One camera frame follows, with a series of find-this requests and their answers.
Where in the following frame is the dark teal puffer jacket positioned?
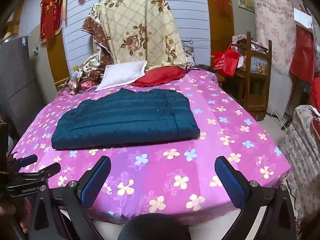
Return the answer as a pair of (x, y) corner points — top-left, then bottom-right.
(52, 88), (200, 150)

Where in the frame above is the person's left hand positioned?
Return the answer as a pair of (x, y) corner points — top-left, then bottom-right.
(1, 197), (32, 234)

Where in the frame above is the floral covered chair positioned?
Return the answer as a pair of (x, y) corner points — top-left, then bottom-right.
(279, 105), (319, 224)

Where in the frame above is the grey refrigerator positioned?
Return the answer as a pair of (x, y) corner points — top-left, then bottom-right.
(0, 36), (45, 136)

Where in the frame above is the pink floral bed sheet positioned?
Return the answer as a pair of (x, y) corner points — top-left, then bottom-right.
(13, 69), (291, 225)

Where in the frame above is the white pillow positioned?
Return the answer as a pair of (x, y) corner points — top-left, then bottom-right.
(95, 61), (148, 92)

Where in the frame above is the wooden shelf rack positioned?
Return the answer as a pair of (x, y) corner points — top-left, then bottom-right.
(233, 31), (272, 121)

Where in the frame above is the brown patterned blanket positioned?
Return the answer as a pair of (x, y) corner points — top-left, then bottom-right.
(58, 16), (116, 95)

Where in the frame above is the red pillow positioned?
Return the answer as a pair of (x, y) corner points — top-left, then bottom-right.
(131, 66), (185, 87)

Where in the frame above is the red hanging garment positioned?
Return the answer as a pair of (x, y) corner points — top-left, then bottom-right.
(289, 25), (315, 83)

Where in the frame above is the red shopping bag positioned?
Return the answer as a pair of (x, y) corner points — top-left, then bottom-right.
(213, 45), (241, 77)

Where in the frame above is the red Chinese knot decoration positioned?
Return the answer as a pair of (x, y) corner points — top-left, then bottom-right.
(40, 0), (66, 43)

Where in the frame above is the beige floral quilt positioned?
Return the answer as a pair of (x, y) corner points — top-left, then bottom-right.
(82, 0), (187, 69)

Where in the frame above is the floral pink curtain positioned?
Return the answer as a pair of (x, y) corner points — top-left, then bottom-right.
(253, 0), (296, 75)

